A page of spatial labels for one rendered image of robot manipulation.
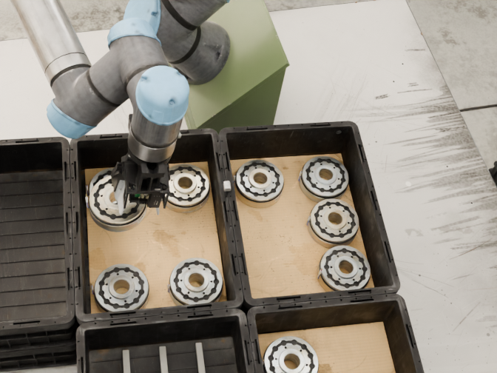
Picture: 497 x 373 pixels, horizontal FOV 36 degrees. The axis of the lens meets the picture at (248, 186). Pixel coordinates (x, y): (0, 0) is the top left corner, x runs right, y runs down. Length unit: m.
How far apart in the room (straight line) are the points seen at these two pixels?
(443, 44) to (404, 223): 1.51
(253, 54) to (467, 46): 1.65
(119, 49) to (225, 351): 0.61
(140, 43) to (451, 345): 0.95
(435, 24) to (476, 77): 0.30
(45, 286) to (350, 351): 0.60
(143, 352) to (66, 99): 0.50
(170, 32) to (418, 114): 0.70
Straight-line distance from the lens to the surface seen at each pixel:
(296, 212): 1.63
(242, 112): 1.78
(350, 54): 2.10
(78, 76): 1.26
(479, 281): 1.82
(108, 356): 1.47
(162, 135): 1.15
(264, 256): 1.57
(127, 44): 1.19
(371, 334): 1.54
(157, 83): 1.11
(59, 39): 1.29
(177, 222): 1.59
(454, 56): 3.20
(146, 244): 1.56
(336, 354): 1.51
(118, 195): 1.37
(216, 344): 1.48
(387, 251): 1.51
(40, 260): 1.56
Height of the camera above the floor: 2.22
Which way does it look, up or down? 57 degrees down
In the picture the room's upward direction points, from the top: 12 degrees clockwise
